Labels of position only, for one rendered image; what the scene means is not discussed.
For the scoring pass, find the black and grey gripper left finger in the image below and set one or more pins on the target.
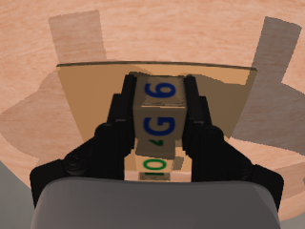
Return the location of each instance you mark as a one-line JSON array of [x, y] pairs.
[[101, 152]]

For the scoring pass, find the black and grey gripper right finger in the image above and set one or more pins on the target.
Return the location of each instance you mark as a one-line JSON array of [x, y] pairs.
[[212, 157]]

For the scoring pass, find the tan letter block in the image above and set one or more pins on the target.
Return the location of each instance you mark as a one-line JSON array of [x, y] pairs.
[[159, 108], [154, 156], [154, 177]]

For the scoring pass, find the tan mat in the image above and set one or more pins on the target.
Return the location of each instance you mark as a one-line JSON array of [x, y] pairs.
[[89, 86]]

